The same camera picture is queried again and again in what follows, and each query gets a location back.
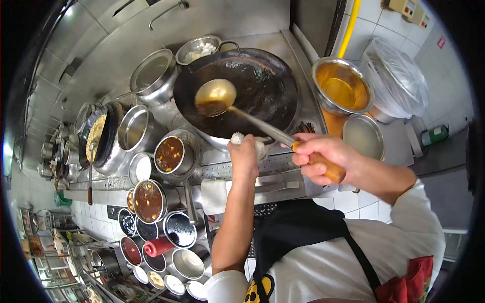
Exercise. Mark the group of steel seasoning bowls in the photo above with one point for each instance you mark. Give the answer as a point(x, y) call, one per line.
point(180, 229)

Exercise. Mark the white hanging towel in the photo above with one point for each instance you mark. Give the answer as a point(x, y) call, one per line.
point(214, 197)

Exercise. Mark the yellow pipe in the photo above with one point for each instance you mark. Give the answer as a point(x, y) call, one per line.
point(349, 28)

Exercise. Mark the bamboo wok brush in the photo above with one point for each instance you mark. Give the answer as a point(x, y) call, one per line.
point(305, 128)

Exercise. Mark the black wok with round strainer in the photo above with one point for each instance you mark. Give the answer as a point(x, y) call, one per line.
point(106, 132)

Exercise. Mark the steel cooking range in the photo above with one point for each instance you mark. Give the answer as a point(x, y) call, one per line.
point(280, 178)

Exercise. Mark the tall steel pot of water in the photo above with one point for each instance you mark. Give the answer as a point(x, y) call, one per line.
point(153, 74)

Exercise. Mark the steel bowl of golden oil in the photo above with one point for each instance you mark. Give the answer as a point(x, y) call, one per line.
point(341, 87)

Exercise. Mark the large black wok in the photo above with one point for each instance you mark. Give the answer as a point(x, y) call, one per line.
point(261, 83)

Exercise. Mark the wide bowl of brown sauce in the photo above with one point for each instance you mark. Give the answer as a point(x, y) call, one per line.
point(148, 201)

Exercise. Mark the person's right hand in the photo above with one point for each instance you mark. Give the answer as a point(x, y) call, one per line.
point(329, 153)

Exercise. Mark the person's body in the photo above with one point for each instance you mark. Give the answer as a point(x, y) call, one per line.
point(326, 261)

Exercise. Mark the person's left hand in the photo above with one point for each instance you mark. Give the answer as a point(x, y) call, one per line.
point(244, 161)

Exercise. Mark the steel water tap pipe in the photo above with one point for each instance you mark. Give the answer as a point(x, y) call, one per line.
point(163, 13)

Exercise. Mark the steel bowl with white powder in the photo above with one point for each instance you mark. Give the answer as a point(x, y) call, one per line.
point(142, 168)

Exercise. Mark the container covered with clear plastic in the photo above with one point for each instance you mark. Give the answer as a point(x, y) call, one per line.
point(394, 79)

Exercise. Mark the steel rack with dishes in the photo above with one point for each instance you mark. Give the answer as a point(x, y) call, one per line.
point(49, 246)

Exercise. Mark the cluster of steel pots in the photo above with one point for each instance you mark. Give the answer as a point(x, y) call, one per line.
point(57, 151)

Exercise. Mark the red wall sign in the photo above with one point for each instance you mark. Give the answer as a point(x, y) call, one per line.
point(441, 42)

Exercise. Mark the green and white bottle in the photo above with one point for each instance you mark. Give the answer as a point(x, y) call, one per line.
point(435, 135)

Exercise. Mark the green bucket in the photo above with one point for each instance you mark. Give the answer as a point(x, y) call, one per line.
point(62, 199)

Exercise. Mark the beige wall switch boxes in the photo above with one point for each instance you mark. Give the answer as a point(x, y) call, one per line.
point(411, 10)

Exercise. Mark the small bowl of brown sauce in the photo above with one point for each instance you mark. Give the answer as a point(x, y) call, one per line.
point(169, 154)

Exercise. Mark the white cloth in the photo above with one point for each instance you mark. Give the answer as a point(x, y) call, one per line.
point(262, 146)

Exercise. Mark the person's right fingers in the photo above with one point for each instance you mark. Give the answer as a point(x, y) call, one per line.
point(305, 157)

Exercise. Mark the red squeeze bottle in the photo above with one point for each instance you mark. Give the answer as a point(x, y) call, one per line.
point(159, 246)

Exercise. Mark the person's left fingers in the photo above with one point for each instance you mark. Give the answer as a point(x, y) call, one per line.
point(240, 140)

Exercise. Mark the empty steel pot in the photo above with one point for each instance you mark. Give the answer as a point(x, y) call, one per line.
point(136, 128)

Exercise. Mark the steel pot of pale liquid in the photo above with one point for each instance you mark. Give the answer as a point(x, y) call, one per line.
point(363, 136)

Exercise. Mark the steel bowl with white food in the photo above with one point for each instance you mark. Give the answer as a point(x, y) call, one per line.
point(197, 49)

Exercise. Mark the long ladle with brown grip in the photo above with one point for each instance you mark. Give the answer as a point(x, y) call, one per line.
point(90, 178)

